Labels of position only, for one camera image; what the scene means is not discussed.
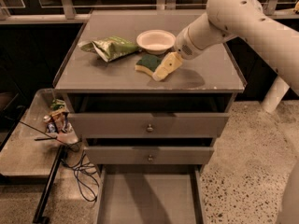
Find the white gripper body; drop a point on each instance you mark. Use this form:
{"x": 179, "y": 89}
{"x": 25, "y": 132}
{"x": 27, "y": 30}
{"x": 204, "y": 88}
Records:
{"x": 182, "y": 47}

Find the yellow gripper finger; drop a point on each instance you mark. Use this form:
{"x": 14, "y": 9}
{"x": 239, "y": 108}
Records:
{"x": 170, "y": 63}

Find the green and yellow sponge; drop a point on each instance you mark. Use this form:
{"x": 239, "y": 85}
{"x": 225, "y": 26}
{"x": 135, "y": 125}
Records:
{"x": 148, "y": 64}

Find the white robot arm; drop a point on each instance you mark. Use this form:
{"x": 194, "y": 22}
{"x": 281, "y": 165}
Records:
{"x": 253, "y": 175}

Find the grey drawer cabinet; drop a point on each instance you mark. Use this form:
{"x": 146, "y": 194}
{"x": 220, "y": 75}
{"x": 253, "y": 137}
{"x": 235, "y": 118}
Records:
{"x": 213, "y": 74}

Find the grey top drawer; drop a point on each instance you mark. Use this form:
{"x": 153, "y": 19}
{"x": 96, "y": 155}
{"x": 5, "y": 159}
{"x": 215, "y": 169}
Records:
{"x": 128, "y": 115}

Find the grey drawer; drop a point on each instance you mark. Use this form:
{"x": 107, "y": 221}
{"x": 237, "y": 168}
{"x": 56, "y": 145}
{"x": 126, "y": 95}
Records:
{"x": 128, "y": 115}
{"x": 150, "y": 194}
{"x": 150, "y": 151}

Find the grey middle drawer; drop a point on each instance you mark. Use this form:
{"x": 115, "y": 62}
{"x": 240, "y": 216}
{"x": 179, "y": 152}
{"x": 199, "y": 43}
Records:
{"x": 150, "y": 151}

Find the grey bottom drawer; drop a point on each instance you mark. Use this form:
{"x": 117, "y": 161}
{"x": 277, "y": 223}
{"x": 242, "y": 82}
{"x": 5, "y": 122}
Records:
{"x": 150, "y": 194}

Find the white paper bowl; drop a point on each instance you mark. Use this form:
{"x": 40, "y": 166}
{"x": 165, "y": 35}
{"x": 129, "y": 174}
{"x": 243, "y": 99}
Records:
{"x": 156, "y": 42}

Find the green chip bag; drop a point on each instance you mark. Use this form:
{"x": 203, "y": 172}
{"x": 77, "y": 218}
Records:
{"x": 110, "y": 48}

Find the snack packets in bin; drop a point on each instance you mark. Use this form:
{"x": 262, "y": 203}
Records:
{"x": 57, "y": 119}

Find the metal railing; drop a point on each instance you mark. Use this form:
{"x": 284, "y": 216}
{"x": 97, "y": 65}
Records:
{"x": 75, "y": 11}

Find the clear plastic bin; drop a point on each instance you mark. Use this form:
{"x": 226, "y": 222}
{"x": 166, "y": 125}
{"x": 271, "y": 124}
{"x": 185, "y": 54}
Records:
{"x": 28, "y": 151}

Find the black pole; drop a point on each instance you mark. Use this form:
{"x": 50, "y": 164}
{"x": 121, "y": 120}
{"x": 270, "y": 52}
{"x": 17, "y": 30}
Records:
{"x": 38, "y": 217}

